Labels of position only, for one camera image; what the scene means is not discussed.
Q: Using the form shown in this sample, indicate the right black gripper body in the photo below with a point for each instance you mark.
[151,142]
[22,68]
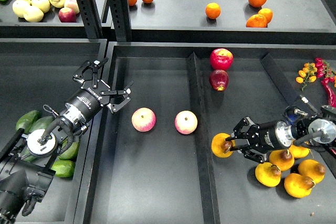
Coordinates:
[270,136]

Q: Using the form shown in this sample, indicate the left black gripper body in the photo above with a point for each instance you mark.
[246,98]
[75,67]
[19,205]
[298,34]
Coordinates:
[86,102]

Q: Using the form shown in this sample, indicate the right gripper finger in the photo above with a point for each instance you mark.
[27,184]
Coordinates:
[244,129]
[249,153]

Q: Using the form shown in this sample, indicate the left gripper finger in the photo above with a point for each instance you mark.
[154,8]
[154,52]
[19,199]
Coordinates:
[93,68]
[115,100]

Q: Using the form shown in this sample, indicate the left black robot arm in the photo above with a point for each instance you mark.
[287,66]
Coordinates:
[28,157]

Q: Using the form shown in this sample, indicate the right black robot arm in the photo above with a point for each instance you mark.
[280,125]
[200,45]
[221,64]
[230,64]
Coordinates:
[315,131]

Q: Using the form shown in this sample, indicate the yellow pear in pile upper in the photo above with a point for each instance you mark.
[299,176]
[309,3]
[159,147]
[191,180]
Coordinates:
[282,158]

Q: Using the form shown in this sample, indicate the green avocado in pile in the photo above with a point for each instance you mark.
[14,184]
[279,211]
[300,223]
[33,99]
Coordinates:
[41,123]

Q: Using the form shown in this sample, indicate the yellow pear in pile right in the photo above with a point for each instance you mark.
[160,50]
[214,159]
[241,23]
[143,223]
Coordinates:
[312,169]

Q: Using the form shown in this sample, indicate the dark green avocado upper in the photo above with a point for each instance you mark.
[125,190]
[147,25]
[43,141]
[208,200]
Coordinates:
[27,120]

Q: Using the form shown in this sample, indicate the yellow pear in pile bottom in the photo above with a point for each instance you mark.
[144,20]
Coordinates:
[298,186]

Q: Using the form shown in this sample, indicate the pink apple left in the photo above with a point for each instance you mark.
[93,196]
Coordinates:
[143,119]

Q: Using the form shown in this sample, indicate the pink apple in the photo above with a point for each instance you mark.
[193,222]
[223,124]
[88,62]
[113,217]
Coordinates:
[143,119]
[186,122]

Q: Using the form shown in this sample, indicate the dark red apple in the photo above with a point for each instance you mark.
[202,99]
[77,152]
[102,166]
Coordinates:
[219,80]

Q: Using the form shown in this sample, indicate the red apple on shelf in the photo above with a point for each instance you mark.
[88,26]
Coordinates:
[67,15]

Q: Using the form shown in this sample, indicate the pink apple right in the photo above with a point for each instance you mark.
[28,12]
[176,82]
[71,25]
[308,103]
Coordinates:
[186,122]

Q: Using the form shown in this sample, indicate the pink peach on shelf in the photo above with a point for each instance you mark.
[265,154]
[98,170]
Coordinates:
[72,4]

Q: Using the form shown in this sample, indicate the bright red apple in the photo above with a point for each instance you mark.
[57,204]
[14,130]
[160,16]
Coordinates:
[221,59]

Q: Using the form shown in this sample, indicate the orange cherry tomato bunch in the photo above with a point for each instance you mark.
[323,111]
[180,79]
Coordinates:
[307,75]

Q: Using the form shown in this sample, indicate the yellow apple with stem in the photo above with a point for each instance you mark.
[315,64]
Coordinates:
[57,3]

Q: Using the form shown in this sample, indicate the black tray divider centre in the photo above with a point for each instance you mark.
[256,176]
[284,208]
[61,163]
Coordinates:
[201,140]

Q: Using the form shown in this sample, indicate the red chili pepper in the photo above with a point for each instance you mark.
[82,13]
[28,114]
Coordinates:
[329,92]

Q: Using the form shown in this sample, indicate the pale yellow apple front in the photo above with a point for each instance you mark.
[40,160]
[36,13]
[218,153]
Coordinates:
[33,14]

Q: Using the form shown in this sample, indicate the pale yellow apple middle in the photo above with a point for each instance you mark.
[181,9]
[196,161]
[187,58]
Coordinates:
[43,5]

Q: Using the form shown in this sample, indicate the red cherry tomato bunch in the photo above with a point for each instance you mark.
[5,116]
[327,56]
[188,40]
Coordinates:
[324,70]

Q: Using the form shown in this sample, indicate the orange at shelf edge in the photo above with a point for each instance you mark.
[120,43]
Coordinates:
[257,21]

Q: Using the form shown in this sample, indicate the orange on shelf right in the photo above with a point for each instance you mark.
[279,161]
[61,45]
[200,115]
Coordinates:
[267,13]

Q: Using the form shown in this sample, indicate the orange on shelf middle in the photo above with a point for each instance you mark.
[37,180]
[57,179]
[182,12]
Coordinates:
[212,10]

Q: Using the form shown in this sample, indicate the black shelf post left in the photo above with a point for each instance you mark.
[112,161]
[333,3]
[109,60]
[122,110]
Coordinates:
[90,18]

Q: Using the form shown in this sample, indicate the black shelf post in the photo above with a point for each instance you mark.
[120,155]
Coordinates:
[90,18]
[121,20]

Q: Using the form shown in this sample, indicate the black shelf post right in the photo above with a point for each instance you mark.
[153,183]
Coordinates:
[121,20]

